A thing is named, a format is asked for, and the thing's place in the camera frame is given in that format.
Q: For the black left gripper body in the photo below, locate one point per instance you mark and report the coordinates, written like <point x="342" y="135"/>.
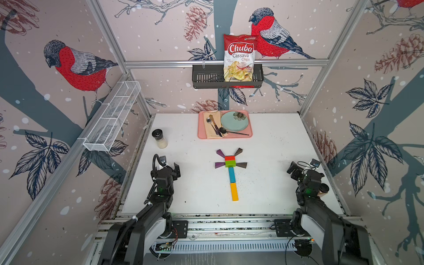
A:
<point x="174" y="174"/>

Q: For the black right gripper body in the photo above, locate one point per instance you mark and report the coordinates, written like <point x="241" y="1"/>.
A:
<point x="297" y="175"/>

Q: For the purple wedge block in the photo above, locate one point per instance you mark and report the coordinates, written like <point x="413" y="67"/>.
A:
<point x="219" y="164"/>
<point x="220" y="153"/>

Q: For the green rectangular block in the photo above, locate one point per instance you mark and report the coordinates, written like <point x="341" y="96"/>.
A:
<point x="230" y="163"/>

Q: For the teal rectangular block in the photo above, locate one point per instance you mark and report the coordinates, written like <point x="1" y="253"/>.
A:
<point x="232" y="175"/>

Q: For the dark brown wedge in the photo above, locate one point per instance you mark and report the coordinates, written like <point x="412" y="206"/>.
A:
<point x="241" y="164"/>
<point x="239" y="151"/>

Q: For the yellow rectangular block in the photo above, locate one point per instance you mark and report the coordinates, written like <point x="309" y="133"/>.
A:
<point x="234" y="193"/>

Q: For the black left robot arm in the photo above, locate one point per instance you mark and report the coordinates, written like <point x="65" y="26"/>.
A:
<point x="127" y="243"/>

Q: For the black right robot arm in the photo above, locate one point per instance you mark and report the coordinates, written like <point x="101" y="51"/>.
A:
<point x="340" y="241"/>

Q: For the light wooden block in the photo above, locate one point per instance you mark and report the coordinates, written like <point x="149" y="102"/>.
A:
<point x="323" y="190"/>

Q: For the glass shaker black lid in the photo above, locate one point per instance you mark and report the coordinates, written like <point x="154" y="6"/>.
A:
<point x="160" y="139"/>

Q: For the silver spoon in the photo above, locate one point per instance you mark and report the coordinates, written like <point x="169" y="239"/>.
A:
<point x="209" y="121"/>

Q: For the beige cloth napkin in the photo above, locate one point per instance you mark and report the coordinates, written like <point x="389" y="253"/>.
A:
<point x="212" y="124"/>

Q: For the black spoon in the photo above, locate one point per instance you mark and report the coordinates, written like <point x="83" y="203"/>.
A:
<point x="224" y="131"/>

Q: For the iridescent gold purple knife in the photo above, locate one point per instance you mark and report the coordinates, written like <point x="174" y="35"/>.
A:
<point x="215" y="125"/>

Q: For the pink serving tray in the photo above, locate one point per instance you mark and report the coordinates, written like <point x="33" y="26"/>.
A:
<point x="201" y="130"/>

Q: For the mint green flower plate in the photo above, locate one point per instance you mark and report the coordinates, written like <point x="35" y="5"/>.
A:
<point x="234" y="121"/>

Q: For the Chuba cassava chips bag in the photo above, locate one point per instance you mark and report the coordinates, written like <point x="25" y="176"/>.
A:
<point x="239" y="56"/>

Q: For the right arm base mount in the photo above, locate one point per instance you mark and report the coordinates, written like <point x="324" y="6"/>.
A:
<point x="307" y="227"/>

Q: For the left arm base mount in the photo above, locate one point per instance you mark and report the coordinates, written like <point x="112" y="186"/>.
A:
<point x="172" y="230"/>

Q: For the white wire wall basket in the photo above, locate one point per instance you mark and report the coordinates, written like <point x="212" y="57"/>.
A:
<point x="107" y="127"/>

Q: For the black wire wall basket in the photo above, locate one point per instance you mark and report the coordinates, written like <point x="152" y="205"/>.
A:
<point x="213" y="76"/>

